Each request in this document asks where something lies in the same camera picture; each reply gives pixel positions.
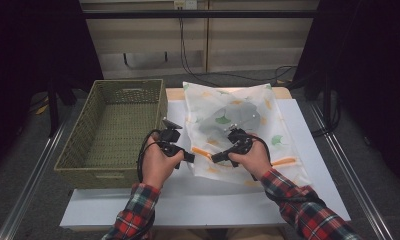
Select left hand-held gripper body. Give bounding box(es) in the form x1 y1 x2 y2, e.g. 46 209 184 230
157 118 184 170

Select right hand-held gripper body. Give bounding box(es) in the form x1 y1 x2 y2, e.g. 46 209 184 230
226 123 255 158

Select white leaf-print mesh laundry bag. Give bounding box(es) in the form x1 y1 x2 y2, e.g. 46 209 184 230
182 81 312 188

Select green woven basket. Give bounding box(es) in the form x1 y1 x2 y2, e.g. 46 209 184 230
53 78 169 190

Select person's right hand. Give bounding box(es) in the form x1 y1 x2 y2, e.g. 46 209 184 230
228 134 273 181

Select person's left hand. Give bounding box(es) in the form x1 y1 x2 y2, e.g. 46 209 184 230
141 134 186 190

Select person's khaki trouser legs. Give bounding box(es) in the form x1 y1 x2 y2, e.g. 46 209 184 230
154 227 286 240

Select black metal stand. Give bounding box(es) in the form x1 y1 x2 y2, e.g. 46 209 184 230
304 71 333 132
47 78 78 138

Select yellow floor tape strip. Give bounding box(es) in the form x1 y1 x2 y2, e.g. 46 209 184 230
34 96 51 116

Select dark curtain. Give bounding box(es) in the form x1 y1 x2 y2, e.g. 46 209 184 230
292 0 400 191
0 0 104 178

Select black floor cable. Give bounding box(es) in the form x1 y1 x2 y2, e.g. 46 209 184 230
310 96 343 138

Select black wall cable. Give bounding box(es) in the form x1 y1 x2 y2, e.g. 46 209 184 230
178 8 299 88

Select metal floor rail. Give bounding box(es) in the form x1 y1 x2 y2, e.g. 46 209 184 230
309 103 394 240
0 109 72 240

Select black horizontal frame bar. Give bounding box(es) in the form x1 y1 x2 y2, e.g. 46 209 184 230
82 9 317 19

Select white wall outlet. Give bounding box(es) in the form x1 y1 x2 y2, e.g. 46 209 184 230
173 0 198 10

